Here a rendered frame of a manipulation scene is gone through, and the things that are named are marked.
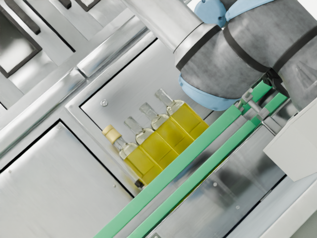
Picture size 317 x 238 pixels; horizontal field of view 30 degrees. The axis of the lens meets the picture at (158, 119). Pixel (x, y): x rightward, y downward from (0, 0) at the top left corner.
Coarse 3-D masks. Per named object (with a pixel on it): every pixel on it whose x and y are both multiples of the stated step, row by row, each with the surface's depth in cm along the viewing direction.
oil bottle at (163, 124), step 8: (152, 120) 158; (160, 120) 157; (168, 120) 157; (152, 128) 158; (160, 128) 156; (168, 128) 156; (176, 128) 156; (160, 136) 156; (168, 136) 156; (176, 136) 156; (184, 136) 156; (168, 144) 156; (176, 144) 155; (184, 144) 155; (176, 152) 155; (216, 168) 154; (208, 176) 154
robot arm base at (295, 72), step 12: (312, 36) 103; (300, 48) 103; (312, 48) 102; (288, 60) 104; (300, 60) 103; (312, 60) 101; (276, 72) 109; (288, 72) 105; (300, 72) 103; (312, 72) 102; (288, 84) 106; (300, 84) 103; (312, 84) 101; (300, 96) 103; (312, 96) 101; (300, 108) 105
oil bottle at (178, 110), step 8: (168, 104) 159; (176, 104) 158; (184, 104) 158; (168, 112) 158; (176, 112) 157; (184, 112) 157; (192, 112) 157; (176, 120) 157; (184, 120) 156; (192, 120) 157; (200, 120) 157; (184, 128) 156; (192, 128) 156; (200, 128) 156; (192, 136) 156; (224, 160) 154
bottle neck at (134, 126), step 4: (128, 120) 157; (132, 120) 157; (128, 124) 157; (132, 124) 157; (136, 124) 157; (128, 128) 158; (132, 128) 157; (136, 128) 157; (140, 128) 157; (132, 132) 158; (136, 132) 157
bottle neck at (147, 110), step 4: (144, 104) 159; (148, 104) 159; (140, 108) 159; (144, 108) 159; (148, 108) 159; (152, 108) 159; (144, 112) 159; (148, 112) 158; (152, 112) 158; (156, 112) 159; (148, 116) 159; (152, 116) 158
